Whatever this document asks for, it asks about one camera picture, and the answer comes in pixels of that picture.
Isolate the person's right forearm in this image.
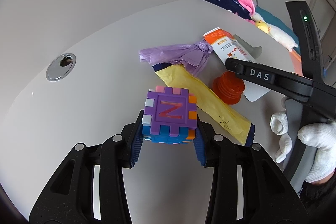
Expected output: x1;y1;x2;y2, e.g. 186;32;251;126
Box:
300;169;336;206

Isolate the orange and white carton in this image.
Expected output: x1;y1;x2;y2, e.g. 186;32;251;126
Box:
203;27;271;102

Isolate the metal cable grommet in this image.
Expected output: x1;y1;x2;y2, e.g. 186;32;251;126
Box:
46;53;77;82

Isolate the colourful foam puzzle cube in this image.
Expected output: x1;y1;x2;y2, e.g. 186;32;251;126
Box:
141;86;198;146

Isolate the teal pillow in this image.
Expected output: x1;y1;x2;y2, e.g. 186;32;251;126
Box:
256;6;298;38

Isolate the white duck plush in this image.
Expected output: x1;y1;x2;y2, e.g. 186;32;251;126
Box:
252;13;300;52

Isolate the orange ribbed lid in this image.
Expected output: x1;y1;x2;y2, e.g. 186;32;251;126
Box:
212;72;246;105

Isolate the white wardrobe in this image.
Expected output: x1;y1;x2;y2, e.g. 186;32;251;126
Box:
307;0;336;72

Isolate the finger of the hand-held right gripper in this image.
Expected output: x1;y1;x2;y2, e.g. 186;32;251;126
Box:
225;57;247;81

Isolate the person's right hand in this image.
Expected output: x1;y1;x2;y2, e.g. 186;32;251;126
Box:
297;122;336;183

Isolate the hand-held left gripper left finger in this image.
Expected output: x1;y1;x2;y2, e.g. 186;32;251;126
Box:
29;110;145;224

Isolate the yellow snack packet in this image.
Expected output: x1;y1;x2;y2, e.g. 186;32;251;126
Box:
152;63;256;147

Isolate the purple plastic bag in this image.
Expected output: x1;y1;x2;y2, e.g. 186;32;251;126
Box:
138;41;214;77

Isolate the yellow chick plush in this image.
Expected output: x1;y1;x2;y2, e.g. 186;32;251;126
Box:
255;21;271;34

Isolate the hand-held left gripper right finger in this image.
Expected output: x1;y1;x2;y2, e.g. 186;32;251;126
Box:
193;119;307;224

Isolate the bed with pink sheet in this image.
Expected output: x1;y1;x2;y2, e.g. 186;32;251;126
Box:
287;49;305;76

